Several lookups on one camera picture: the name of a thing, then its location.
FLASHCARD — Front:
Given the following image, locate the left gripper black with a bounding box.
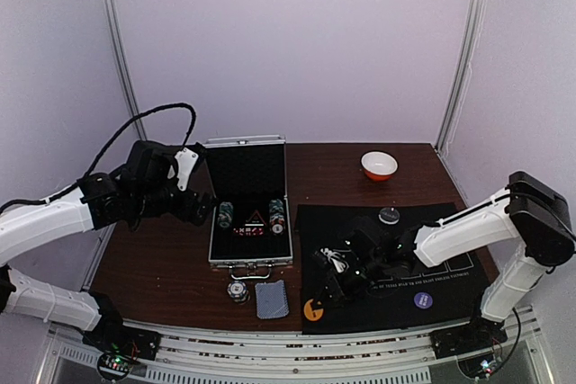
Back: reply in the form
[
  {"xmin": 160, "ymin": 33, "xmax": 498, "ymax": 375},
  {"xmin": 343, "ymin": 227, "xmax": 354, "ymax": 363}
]
[{"xmin": 133, "ymin": 181, "xmax": 217, "ymax": 225}]

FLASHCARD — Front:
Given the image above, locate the orange big blind button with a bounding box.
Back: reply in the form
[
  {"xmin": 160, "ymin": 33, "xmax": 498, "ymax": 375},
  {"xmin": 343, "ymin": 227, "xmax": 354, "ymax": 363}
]
[{"xmin": 302, "ymin": 299, "xmax": 324, "ymax": 322}]

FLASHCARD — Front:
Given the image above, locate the blue playing card deck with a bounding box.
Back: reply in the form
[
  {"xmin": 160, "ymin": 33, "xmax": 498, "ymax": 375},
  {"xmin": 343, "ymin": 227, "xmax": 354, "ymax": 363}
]
[{"xmin": 255, "ymin": 280, "xmax": 290, "ymax": 320}]

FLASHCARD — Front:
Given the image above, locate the purple small blind button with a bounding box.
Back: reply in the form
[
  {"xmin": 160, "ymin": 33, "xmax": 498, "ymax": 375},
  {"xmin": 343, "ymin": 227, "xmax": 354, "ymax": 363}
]
[{"xmin": 413, "ymin": 291, "xmax": 434, "ymax": 310}]

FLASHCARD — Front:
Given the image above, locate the clear acrylic dealer button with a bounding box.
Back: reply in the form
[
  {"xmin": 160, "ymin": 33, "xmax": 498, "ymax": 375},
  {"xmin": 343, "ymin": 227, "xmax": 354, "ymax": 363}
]
[{"xmin": 378, "ymin": 207, "xmax": 401, "ymax": 225}]

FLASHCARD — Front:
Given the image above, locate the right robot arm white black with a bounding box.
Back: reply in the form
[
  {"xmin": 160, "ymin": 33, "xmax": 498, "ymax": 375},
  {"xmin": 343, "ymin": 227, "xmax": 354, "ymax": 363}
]
[{"xmin": 303, "ymin": 171, "xmax": 575, "ymax": 350}]

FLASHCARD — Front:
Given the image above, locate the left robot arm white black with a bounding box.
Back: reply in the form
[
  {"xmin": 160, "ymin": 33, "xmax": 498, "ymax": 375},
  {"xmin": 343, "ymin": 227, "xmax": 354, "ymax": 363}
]
[{"xmin": 1, "ymin": 140, "xmax": 212, "ymax": 352}]

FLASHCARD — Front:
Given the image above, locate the left chip stack in case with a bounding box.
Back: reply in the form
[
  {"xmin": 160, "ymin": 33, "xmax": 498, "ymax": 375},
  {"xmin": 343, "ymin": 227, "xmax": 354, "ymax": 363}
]
[{"xmin": 217, "ymin": 201, "xmax": 234, "ymax": 229}]

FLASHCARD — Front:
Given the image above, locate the chip stack in case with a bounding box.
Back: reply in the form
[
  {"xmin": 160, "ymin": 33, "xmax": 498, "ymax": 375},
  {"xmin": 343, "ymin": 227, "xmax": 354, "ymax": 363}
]
[
  {"xmin": 217, "ymin": 201, "xmax": 234, "ymax": 229},
  {"xmin": 269, "ymin": 199, "xmax": 286, "ymax": 235}
]

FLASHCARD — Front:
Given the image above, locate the red dice row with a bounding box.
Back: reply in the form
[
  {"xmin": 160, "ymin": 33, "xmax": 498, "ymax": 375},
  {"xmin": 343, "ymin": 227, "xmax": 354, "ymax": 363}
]
[{"xmin": 232, "ymin": 227, "xmax": 265, "ymax": 237}]

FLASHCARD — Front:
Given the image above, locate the aluminium poker case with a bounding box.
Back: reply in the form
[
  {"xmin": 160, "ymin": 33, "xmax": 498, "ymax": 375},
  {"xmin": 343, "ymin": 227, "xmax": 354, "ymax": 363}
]
[{"xmin": 205, "ymin": 135, "xmax": 293, "ymax": 281}]

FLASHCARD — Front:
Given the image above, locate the black triangular all-in button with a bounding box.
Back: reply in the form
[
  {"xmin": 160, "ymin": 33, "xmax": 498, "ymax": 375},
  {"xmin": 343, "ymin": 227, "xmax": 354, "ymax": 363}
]
[{"xmin": 244, "ymin": 210, "xmax": 266, "ymax": 228}]

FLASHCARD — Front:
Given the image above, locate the black poker mat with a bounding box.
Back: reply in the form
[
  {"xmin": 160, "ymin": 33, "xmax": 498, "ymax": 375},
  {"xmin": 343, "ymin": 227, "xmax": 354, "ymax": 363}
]
[{"xmin": 296, "ymin": 203, "xmax": 490, "ymax": 335}]

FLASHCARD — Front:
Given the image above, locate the right chip stack in case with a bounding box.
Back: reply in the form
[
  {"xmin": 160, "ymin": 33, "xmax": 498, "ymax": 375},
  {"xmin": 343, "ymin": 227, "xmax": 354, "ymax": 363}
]
[{"xmin": 269, "ymin": 199, "xmax": 286, "ymax": 235}]

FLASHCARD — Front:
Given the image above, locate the orange white bowl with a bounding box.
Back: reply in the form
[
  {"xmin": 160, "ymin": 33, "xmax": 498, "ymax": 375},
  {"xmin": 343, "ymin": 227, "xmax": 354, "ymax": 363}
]
[{"xmin": 361, "ymin": 151, "xmax": 398, "ymax": 182}]

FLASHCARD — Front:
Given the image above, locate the right round circuit board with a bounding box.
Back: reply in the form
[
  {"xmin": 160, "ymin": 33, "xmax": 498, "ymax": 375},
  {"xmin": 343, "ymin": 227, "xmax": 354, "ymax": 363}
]
[{"xmin": 457, "ymin": 353, "xmax": 505, "ymax": 381}]

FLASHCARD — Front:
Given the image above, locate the round circuit board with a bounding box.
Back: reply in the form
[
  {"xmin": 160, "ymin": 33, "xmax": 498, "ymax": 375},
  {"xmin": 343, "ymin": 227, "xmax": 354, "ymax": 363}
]
[
  {"xmin": 96, "ymin": 353, "xmax": 137, "ymax": 381},
  {"xmin": 457, "ymin": 353, "xmax": 505, "ymax": 381}
]

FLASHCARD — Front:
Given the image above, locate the left round circuit board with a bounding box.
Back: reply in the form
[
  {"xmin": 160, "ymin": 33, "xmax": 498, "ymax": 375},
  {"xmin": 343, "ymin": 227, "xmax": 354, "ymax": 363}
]
[{"xmin": 96, "ymin": 353, "xmax": 137, "ymax": 381}]

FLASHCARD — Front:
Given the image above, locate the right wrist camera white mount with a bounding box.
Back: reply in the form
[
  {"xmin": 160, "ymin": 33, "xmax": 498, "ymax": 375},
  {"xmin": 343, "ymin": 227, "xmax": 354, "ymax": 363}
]
[{"xmin": 320, "ymin": 247, "xmax": 349, "ymax": 273}]

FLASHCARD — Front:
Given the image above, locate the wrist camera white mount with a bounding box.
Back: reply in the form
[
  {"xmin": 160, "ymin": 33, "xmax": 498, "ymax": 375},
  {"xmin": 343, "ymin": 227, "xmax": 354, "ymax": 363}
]
[
  {"xmin": 320, "ymin": 247, "xmax": 349, "ymax": 273},
  {"xmin": 175, "ymin": 147, "xmax": 200, "ymax": 192}
]

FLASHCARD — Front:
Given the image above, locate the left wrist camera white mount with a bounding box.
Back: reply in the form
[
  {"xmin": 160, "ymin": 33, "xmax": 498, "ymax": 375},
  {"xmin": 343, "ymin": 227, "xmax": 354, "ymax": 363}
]
[{"xmin": 175, "ymin": 147, "xmax": 200, "ymax": 192}]

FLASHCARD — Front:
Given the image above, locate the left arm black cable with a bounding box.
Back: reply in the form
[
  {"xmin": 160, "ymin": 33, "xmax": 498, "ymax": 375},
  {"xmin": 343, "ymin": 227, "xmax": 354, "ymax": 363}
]
[{"xmin": 0, "ymin": 103, "xmax": 199, "ymax": 214}]

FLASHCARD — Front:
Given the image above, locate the front aluminium rail base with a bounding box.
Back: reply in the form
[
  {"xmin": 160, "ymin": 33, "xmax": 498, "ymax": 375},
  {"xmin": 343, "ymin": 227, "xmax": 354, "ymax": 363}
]
[{"xmin": 38, "ymin": 305, "xmax": 557, "ymax": 384}]

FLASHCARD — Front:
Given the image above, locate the left aluminium frame post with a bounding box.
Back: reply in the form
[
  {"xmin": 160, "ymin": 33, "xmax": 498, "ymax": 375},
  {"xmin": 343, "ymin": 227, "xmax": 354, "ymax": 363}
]
[{"xmin": 103, "ymin": 0, "xmax": 140, "ymax": 117}]

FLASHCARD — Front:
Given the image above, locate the aluminium frame post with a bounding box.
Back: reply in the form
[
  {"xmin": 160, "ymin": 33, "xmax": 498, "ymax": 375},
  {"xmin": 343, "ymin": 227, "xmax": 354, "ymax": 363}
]
[
  {"xmin": 435, "ymin": 0, "xmax": 486, "ymax": 156},
  {"xmin": 103, "ymin": 0, "xmax": 140, "ymax": 117}
]

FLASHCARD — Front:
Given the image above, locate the right aluminium frame post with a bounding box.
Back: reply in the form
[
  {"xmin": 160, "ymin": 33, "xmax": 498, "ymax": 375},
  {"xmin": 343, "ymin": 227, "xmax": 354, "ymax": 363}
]
[{"xmin": 435, "ymin": 0, "xmax": 486, "ymax": 156}]

